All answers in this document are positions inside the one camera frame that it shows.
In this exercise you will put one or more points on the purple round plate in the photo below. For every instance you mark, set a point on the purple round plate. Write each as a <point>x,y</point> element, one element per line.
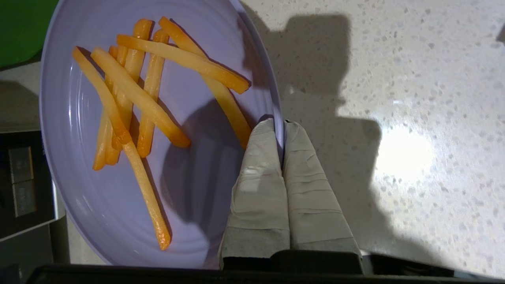
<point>197,189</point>

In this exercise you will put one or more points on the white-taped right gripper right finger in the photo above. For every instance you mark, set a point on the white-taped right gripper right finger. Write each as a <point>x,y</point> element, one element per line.
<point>311,197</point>

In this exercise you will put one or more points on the silver microwave oven body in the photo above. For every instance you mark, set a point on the silver microwave oven body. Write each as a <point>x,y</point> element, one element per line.
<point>23,185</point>

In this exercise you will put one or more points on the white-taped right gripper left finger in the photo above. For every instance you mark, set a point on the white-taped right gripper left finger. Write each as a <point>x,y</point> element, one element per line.
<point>260,189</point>

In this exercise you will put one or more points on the orange french fry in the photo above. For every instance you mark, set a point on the orange french fry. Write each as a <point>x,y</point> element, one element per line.
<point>152,83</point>
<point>132,67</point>
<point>138,96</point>
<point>102,90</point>
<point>100,146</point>
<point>227,106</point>
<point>148,197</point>
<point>181,57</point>

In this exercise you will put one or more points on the green plastic tray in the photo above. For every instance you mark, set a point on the green plastic tray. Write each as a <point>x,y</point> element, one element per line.
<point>19,27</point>

